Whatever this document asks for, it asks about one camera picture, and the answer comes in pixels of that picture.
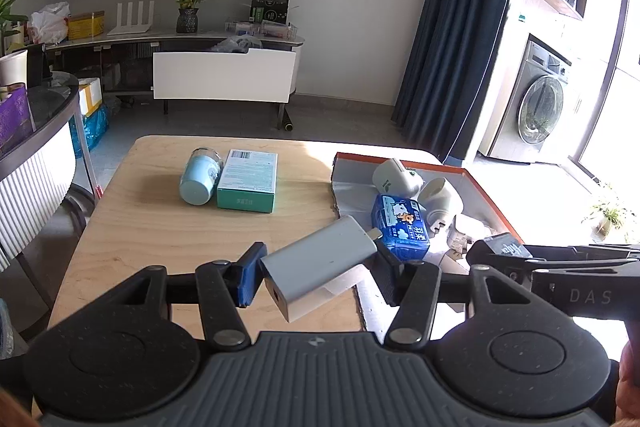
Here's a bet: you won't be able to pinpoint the white plug-in mosquito repeller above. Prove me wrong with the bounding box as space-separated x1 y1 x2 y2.
417 177 466 234

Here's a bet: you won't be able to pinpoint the blue tissue pack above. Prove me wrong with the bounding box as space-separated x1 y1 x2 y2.
371 194 431 262

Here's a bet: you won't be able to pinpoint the white plug-in device green logo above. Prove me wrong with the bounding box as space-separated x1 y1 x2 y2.
371 158 425 198

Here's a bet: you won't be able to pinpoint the purple patterned box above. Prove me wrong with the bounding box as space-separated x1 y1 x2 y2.
0 84 36 155

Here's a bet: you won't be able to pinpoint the white rectangular charger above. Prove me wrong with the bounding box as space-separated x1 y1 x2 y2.
260 215 383 323

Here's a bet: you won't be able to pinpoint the white rounded charger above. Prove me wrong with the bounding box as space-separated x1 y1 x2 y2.
452 213 493 244

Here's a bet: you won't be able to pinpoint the teal cardboard box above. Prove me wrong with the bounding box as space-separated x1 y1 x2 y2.
216 149 279 214

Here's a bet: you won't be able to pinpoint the clear plastic boxes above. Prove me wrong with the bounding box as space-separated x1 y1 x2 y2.
224 17 300 40

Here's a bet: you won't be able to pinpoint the round ribbed white counter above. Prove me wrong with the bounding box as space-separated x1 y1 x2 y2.
0 71 98 273

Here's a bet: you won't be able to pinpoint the white plastic bag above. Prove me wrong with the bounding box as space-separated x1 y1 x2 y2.
27 2 71 45

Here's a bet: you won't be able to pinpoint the black square object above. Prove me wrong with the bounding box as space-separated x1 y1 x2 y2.
26 44 53 84

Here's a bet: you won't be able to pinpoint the white plant pot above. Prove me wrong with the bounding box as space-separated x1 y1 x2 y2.
0 49 29 88

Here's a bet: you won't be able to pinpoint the yellow tin box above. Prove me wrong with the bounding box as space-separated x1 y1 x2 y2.
67 11 106 40

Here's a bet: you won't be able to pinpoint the white router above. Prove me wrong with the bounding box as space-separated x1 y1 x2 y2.
107 0 157 36

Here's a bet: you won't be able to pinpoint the small potted plant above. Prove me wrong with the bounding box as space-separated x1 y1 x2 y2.
582 184 636 243

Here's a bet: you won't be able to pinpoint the white television cabinet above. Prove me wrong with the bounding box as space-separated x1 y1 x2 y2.
45 31 306 131

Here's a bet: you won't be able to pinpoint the white foam box yellow tape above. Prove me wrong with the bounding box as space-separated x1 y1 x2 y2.
77 77 105 118

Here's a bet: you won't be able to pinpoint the black box green print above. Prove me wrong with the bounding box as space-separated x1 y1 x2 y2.
249 0 292 25

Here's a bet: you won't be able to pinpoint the orange-rimmed cardboard tray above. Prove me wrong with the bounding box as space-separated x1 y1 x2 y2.
327 152 526 333

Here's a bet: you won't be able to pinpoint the black charger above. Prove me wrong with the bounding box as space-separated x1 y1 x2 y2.
481 232 534 261

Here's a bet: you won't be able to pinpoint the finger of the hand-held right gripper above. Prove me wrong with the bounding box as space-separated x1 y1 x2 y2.
517 243 640 262
466 239 638 283

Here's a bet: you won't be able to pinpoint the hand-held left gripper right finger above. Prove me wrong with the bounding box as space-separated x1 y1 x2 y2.
372 239 571 350

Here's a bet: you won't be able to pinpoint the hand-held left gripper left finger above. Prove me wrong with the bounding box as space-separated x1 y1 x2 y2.
75 242 268 353

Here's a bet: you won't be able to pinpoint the person's right hand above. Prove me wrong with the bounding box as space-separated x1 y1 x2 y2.
616 339 640 427

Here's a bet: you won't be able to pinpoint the light blue glass cup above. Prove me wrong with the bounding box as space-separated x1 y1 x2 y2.
179 147 223 206

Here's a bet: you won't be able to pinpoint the silver washing machine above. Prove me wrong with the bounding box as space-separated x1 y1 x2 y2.
487 34 581 165

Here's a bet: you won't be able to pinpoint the white labelled box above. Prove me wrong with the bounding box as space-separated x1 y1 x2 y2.
442 234 471 265

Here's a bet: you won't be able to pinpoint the dark blue curtain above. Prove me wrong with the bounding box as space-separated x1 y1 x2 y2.
390 0 526 160

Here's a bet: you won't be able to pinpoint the green leafy plant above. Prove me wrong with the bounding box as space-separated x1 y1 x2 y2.
0 0 28 52

